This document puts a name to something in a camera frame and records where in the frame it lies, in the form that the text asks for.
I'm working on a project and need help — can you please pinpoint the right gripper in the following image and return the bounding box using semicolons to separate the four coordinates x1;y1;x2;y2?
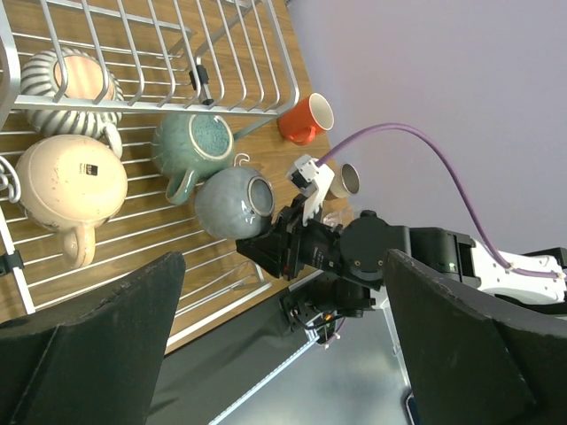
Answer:
236;194;344;281

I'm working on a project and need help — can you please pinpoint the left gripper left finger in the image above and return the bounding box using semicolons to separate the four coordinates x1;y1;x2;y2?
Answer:
1;251;185;424

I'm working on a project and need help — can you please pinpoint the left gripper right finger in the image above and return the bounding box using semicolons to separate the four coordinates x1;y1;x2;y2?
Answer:
384;250;566;424

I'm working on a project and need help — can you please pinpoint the orange mug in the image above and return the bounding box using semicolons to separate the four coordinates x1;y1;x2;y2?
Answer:
276;93;335;146

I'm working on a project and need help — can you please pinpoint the teal ceramic mug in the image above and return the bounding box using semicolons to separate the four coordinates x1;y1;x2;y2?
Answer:
151;112;235;205

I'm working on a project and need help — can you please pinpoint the beige ceramic mug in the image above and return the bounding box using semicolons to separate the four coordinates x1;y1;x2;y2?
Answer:
15;135;128;268

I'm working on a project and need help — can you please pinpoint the white ribbed mug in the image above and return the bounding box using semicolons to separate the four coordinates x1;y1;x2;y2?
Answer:
20;47;124;158

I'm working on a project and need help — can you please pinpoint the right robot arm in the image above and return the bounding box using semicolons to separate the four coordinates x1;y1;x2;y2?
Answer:
236;195;566;343

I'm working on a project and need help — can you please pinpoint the clear glass cup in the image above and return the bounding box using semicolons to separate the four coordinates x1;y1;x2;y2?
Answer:
322;206;361;228

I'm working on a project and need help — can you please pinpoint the black base mat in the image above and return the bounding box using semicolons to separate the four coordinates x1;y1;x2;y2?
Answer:
146;288;307;424

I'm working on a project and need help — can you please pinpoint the steel tumbler cup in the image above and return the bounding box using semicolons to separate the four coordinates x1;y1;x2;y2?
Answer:
326;163;361;200

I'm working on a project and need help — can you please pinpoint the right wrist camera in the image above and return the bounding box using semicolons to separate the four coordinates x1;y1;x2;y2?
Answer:
286;155;335;226

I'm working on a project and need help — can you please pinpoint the metal wire dish rack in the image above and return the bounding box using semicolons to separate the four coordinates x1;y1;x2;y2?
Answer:
1;1;309;349

